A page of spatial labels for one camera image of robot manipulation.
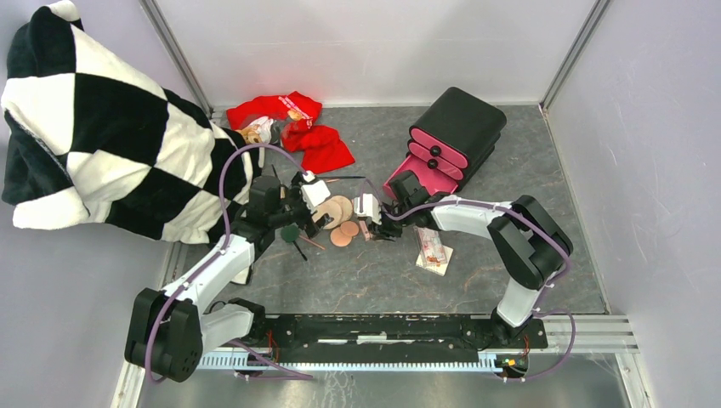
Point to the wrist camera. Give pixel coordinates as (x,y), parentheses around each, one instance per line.
(367,208)
(313,190)

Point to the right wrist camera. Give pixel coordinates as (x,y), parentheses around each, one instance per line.
(367,208)

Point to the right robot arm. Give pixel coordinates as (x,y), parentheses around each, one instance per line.
(534,250)

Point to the pink makeup package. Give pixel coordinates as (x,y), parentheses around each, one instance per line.
(430,245)

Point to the black white checkered blanket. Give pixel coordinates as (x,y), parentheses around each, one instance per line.
(95,141)

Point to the rose pencil near mirror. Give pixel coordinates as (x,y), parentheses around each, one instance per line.
(313,243)

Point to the small plush doll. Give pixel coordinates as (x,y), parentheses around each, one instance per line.
(262,130)

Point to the black pink drawer organizer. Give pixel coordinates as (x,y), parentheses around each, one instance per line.
(451,140)

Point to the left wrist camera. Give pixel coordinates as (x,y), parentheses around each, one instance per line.
(313,190)

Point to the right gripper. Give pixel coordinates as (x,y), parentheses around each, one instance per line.
(383,231)

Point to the green round mirror brush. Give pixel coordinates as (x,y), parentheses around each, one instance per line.
(290,234)

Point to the red cloth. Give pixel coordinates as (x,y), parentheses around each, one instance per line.
(323,149)

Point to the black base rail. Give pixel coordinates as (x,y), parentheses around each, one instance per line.
(364,339)

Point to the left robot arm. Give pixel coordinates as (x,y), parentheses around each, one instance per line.
(170,329)

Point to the orange round sponge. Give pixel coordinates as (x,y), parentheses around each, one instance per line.
(350,228)
(339,239)

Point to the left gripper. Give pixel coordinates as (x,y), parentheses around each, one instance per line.
(307,223)

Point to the large beige powder puff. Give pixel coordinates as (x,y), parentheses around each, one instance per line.
(328,215)

